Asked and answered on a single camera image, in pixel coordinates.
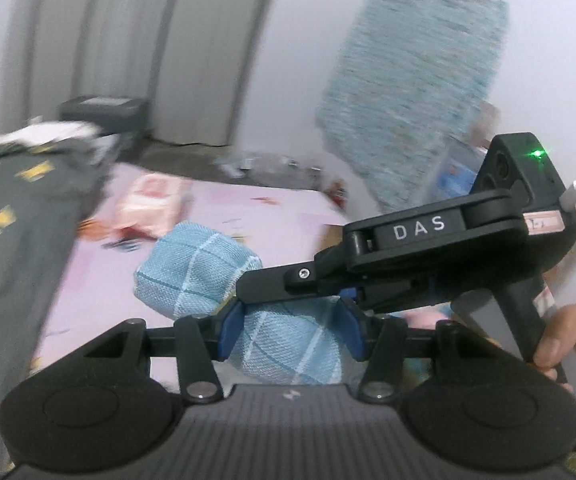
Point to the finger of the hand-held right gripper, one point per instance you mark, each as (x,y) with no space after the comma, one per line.
(278,282)
(397,295)

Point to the teal knitted blanket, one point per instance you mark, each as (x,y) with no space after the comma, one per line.
(412,90)

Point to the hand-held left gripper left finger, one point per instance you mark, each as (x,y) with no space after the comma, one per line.
(230,331)

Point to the pink bed sheet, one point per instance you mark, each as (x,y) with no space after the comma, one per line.
(278,210)

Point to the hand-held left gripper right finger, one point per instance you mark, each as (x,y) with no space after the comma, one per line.
(351,331)

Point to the pink printed packet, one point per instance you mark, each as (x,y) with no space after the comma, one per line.
(150,205)

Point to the blue checked towel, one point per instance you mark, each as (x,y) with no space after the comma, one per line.
(273,310)

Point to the grey window curtain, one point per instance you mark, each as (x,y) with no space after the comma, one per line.
(168,45)

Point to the dark grey storage box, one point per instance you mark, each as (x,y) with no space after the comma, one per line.
(103,115)

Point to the white grey garment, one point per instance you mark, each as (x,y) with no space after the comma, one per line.
(43,132)

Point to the red canister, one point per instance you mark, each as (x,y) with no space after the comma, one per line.
(338,193)

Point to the olive green jacket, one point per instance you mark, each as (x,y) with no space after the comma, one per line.
(18,240)

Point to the person's right hand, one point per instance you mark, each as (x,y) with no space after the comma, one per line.
(567,340)

